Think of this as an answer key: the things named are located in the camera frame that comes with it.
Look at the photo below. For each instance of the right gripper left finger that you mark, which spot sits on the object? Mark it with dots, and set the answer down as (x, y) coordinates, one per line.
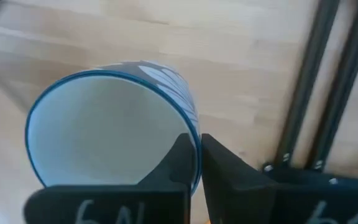
(104, 205)

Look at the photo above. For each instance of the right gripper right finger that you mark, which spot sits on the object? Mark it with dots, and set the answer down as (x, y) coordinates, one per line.
(259, 205)

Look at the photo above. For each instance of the blue white floral mug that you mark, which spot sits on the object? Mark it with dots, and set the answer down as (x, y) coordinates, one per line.
(104, 130)

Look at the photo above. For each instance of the black aluminium table frame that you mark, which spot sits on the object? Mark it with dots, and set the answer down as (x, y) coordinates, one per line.
(310, 68)

